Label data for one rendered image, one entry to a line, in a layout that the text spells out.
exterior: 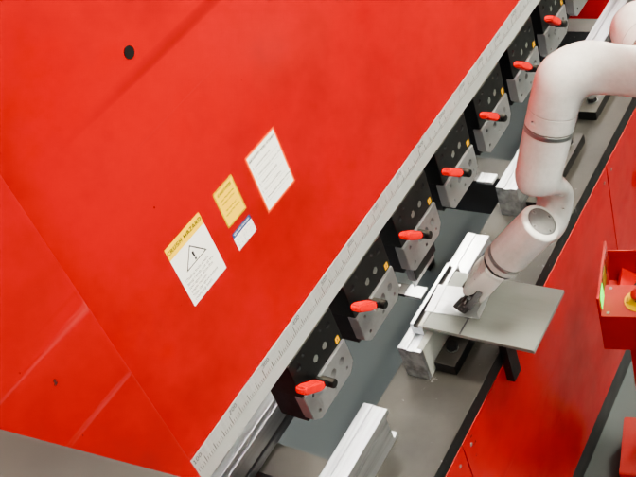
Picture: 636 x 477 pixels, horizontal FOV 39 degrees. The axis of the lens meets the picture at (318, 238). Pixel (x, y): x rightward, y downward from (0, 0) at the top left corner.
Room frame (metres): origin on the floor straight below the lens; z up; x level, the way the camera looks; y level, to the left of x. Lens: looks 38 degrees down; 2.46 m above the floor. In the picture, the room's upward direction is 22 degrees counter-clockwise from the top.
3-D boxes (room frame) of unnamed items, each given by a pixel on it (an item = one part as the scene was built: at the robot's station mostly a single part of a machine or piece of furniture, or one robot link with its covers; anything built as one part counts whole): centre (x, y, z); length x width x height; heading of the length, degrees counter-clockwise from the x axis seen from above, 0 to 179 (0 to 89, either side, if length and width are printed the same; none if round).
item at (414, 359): (1.55, -0.23, 0.92); 0.39 x 0.06 x 0.10; 135
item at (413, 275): (1.51, -0.19, 1.13); 0.10 x 0.02 x 0.10; 135
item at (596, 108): (2.17, -0.95, 0.89); 0.30 x 0.05 x 0.03; 135
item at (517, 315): (1.41, -0.30, 1.00); 0.26 x 0.18 x 0.01; 45
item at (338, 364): (1.21, 0.11, 1.26); 0.15 x 0.09 x 0.17; 135
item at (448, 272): (1.52, -0.20, 0.99); 0.20 x 0.03 x 0.03; 135
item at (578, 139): (1.89, -0.66, 0.89); 0.30 x 0.05 x 0.03; 135
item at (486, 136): (1.77, -0.46, 1.26); 0.15 x 0.09 x 0.17; 135
